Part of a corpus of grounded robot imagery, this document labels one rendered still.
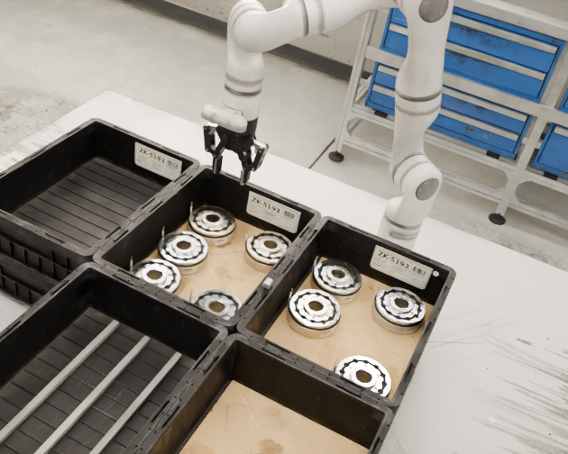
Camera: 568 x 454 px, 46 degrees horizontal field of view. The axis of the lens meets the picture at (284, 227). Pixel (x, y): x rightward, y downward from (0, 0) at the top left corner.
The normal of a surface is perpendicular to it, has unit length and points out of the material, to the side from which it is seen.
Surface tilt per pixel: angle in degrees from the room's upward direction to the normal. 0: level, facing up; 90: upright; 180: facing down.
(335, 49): 90
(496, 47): 90
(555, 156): 90
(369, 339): 0
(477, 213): 0
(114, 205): 0
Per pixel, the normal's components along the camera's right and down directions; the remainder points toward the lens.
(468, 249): 0.16, -0.77
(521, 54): -0.42, 0.51
